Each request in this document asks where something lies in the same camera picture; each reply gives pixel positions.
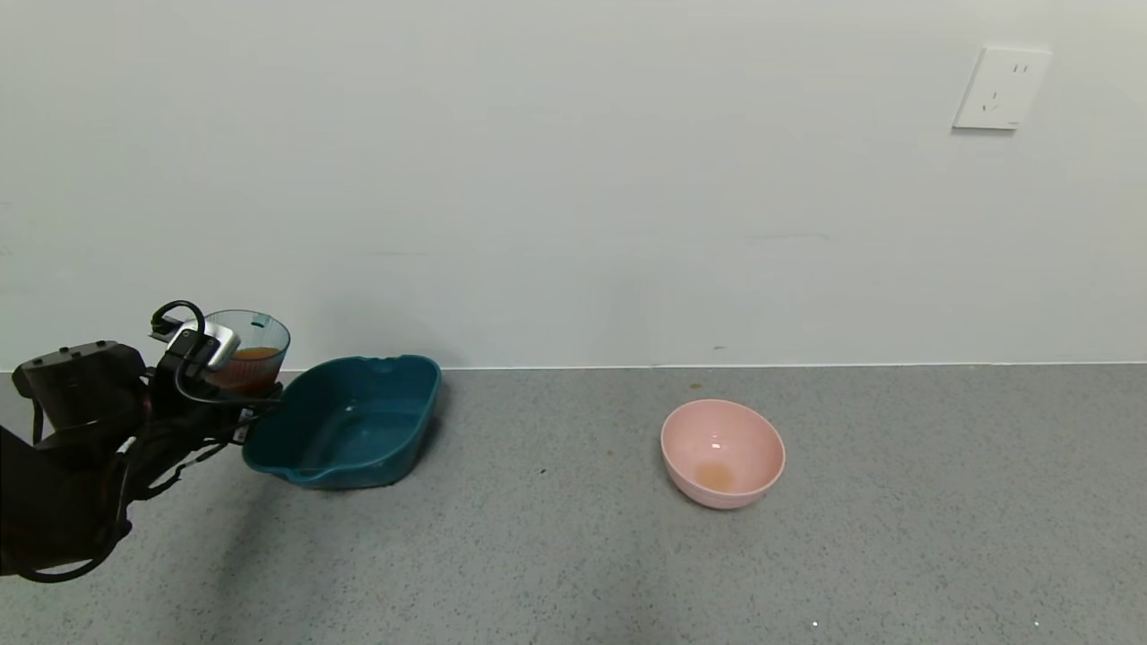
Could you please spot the teal plastic basin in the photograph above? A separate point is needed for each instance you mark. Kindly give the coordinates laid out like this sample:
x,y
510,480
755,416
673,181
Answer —
x,y
349,421

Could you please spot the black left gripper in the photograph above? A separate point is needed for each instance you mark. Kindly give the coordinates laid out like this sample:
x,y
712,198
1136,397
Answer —
x,y
240,423

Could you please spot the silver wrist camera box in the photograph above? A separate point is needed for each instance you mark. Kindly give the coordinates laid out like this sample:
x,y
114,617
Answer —
x,y
211,345

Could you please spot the white wall socket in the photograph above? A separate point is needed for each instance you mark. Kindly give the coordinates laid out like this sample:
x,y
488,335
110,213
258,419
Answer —
x,y
999,88

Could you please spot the pink bowl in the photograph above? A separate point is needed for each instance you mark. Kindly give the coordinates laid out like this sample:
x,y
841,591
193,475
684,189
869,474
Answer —
x,y
721,452

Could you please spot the ribbed clear blue cup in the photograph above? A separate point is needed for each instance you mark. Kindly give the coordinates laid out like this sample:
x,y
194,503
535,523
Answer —
x,y
260,349

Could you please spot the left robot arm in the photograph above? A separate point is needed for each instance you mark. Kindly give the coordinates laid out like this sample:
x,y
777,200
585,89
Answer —
x,y
54,484

